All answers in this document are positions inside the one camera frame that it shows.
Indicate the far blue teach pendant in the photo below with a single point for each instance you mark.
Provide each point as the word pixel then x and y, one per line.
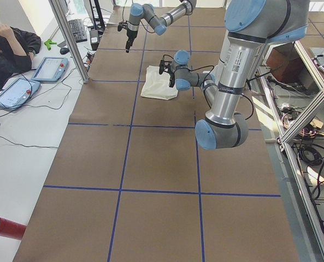
pixel 50 69

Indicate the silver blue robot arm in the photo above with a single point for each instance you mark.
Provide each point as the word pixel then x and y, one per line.
pixel 159 24
pixel 251 25

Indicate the red cardboard tube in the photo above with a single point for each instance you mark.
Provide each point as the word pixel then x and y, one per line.
pixel 11 229

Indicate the brown wooden box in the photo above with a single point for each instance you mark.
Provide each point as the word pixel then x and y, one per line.
pixel 285 63

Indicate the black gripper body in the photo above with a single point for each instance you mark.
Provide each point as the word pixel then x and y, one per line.
pixel 170 76
pixel 129 37

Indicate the brown paper table mat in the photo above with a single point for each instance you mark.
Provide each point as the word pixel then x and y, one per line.
pixel 130 183

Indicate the black power adapter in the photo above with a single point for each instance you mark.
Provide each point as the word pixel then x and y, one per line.
pixel 94 39

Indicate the cream long-sleeve cat shirt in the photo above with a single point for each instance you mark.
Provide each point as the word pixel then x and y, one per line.
pixel 157 86

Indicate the black keyboard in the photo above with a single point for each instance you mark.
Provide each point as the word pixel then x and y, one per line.
pixel 78 30

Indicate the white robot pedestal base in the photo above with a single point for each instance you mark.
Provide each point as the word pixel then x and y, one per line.
pixel 213 73

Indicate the aluminium frame post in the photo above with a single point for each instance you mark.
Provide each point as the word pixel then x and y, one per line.
pixel 62 22

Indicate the near blue teach pendant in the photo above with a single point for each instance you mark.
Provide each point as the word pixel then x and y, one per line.
pixel 18 93

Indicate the blue teach pendant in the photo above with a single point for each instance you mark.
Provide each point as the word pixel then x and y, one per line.
pixel 18 93
pixel 50 69

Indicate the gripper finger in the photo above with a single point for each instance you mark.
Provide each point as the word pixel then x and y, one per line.
pixel 128 49
pixel 171 83

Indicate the person in black jacket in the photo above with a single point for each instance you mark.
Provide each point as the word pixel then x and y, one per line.
pixel 17 51

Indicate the green plastic part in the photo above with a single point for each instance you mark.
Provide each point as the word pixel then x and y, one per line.
pixel 49 43

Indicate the black computer mouse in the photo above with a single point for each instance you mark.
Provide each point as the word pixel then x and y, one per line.
pixel 64 50

